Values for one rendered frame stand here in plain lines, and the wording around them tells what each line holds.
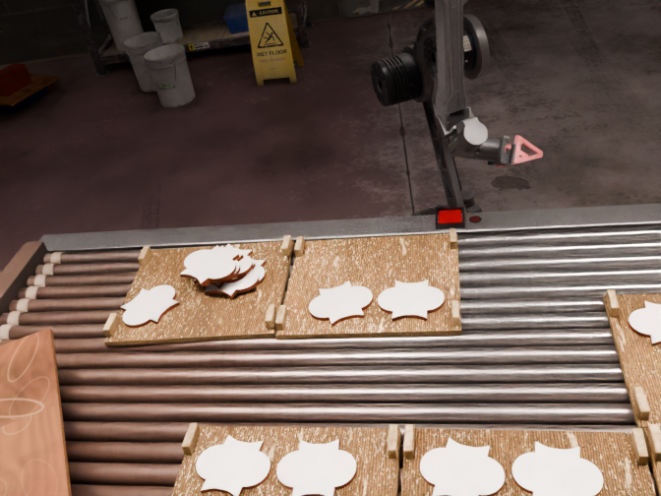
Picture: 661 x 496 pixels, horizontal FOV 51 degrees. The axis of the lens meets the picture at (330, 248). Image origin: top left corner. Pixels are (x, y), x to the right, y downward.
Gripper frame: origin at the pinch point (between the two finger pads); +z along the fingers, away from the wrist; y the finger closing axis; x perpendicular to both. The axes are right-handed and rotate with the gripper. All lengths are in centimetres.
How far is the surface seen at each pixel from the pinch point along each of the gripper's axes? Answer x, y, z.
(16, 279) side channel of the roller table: -49, -26, -127
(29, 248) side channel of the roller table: -41, -37, -128
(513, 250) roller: -23.6, 1.3, -1.5
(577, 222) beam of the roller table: -14.7, -2.8, 15.2
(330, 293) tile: -39, 6, -45
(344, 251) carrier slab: -29, -9, -42
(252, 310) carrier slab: -45, 3, -63
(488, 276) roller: -30.2, 7.3, -9.0
